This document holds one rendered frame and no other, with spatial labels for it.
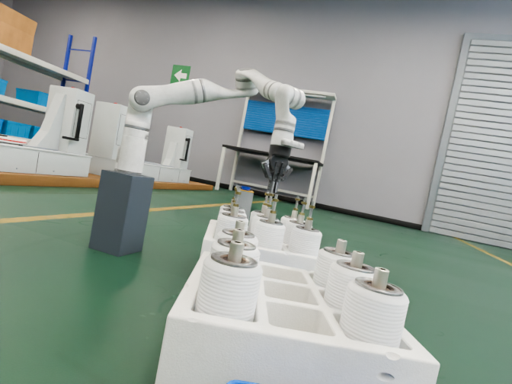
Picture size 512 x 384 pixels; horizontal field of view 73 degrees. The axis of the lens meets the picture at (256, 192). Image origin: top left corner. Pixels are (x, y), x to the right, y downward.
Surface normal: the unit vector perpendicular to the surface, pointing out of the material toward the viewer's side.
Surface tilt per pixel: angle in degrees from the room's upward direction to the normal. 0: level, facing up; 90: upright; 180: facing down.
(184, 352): 90
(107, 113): 90
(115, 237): 90
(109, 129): 90
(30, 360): 0
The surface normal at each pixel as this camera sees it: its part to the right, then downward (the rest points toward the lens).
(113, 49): -0.30, 0.00
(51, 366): 0.19, -0.98
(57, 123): 0.94, 0.19
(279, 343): 0.02, 0.06
